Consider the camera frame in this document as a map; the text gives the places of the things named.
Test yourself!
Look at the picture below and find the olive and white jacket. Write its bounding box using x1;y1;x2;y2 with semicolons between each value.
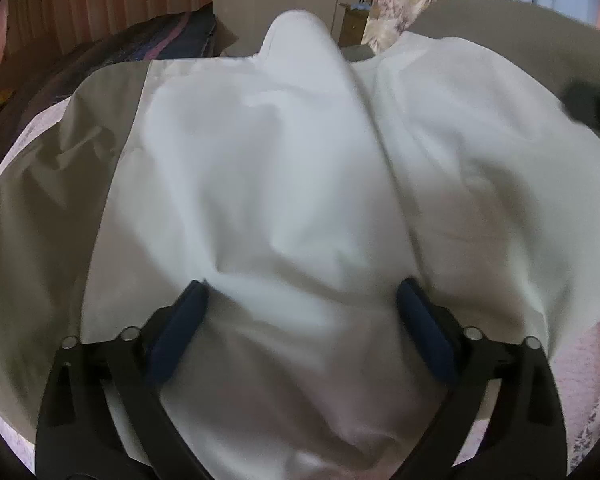
0;0;600;479

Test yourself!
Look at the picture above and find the pink floral bed sheet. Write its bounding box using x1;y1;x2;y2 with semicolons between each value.
0;99;600;472

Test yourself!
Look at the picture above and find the wooden nightstand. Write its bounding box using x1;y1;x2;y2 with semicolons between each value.
338;3;370;48

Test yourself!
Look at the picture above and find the small yellow object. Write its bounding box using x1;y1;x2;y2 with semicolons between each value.
0;89;14;107

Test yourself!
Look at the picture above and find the dark striped bed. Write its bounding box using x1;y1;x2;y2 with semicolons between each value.
0;3;217;163

